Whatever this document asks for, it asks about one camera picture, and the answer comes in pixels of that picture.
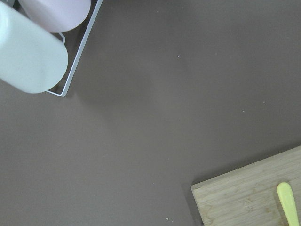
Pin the bamboo cutting board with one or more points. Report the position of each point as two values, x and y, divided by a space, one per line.
248 196

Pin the white cup on rack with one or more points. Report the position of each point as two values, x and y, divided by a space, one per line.
31 59

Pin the pink cup on rack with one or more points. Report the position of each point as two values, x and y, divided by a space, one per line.
57 16

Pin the yellow plastic knife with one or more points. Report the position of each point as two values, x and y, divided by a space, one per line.
286 197

